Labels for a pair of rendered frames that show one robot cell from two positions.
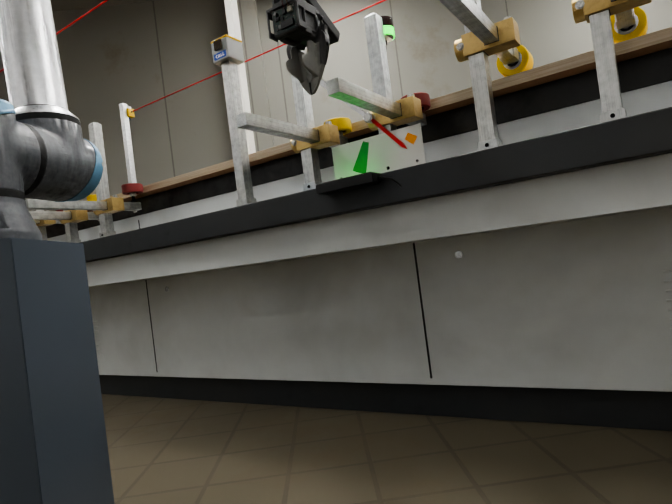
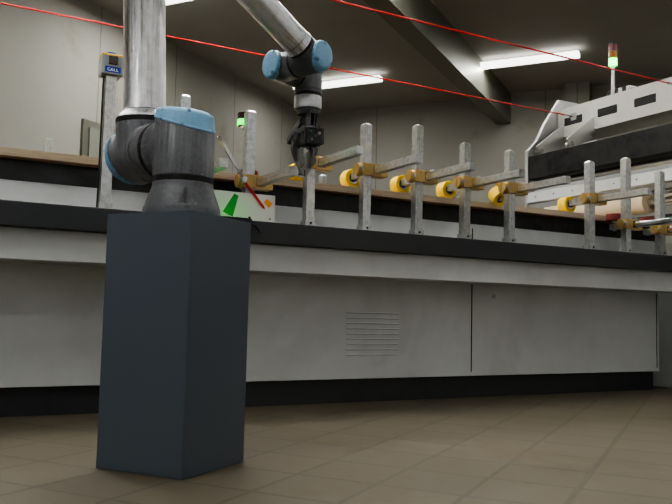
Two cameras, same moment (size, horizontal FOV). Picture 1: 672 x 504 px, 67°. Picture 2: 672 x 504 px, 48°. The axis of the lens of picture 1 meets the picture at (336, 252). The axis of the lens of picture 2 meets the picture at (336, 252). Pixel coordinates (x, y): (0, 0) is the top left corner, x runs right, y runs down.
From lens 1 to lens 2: 2.14 m
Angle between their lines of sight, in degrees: 62
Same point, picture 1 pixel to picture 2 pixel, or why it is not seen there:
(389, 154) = (251, 208)
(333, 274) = not seen: hidden behind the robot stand
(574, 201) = (343, 266)
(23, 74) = (162, 85)
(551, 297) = (293, 321)
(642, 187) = (370, 265)
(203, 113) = not seen: outside the picture
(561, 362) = (293, 363)
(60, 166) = not seen: hidden behind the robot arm
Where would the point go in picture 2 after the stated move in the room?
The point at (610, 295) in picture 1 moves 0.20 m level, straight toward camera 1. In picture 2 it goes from (322, 323) to (351, 324)
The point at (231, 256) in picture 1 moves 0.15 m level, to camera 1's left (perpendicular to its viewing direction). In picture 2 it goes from (72, 251) to (35, 247)
